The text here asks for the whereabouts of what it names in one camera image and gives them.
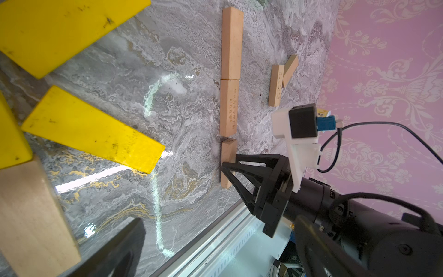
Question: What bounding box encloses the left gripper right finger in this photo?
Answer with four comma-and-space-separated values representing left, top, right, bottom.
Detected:
294, 215, 373, 277

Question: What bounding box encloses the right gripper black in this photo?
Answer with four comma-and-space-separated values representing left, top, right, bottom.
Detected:
221, 154, 294, 238

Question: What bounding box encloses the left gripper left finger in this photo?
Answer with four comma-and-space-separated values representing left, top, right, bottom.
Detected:
61, 218, 146, 277

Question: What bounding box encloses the natural block cluster bottom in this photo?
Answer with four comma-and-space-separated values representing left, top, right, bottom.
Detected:
220, 138, 237, 189

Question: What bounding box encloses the natural block cluster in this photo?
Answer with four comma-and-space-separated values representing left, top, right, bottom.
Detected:
221, 7, 244, 80
282, 55, 299, 88
268, 65, 284, 107
220, 138, 237, 189

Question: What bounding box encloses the natural wooden block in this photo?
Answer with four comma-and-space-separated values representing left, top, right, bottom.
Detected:
1, 155, 81, 277

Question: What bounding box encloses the natural block cluster horizontal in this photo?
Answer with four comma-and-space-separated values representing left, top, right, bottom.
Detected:
220, 80, 239, 137

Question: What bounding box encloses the yellow block diagonal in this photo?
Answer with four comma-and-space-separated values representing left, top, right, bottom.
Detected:
1, 93, 33, 169

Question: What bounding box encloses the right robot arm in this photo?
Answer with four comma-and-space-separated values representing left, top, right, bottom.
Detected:
221, 154, 443, 277

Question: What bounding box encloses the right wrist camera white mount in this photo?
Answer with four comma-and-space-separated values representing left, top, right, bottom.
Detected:
271, 103, 344, 193

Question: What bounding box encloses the aluminium front rail frame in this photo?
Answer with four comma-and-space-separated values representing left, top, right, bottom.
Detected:
153, 201, 291, 277

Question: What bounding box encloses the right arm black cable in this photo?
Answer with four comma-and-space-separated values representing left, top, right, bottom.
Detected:
316, 120, 443, 174

